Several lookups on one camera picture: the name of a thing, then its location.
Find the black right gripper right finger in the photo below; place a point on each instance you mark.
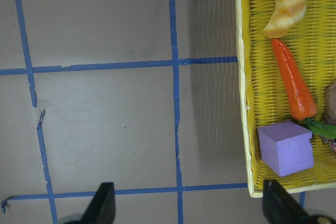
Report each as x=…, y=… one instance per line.
x=280, y=207

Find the yellow woven plastic tray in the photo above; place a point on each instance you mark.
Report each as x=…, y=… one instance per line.
x=262, y=95

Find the small silver battery can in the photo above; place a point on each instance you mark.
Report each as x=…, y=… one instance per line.
x=333, y=147

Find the brown toy creature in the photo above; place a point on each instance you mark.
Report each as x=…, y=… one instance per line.
x=329, y=114

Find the orange toy carrot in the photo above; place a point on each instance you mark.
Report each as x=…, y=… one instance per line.
x=300, y=100

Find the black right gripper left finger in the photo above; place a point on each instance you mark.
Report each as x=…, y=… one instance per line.
x=102, y=206

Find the purple foam cube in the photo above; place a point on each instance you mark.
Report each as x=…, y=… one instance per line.
x=285, y=147

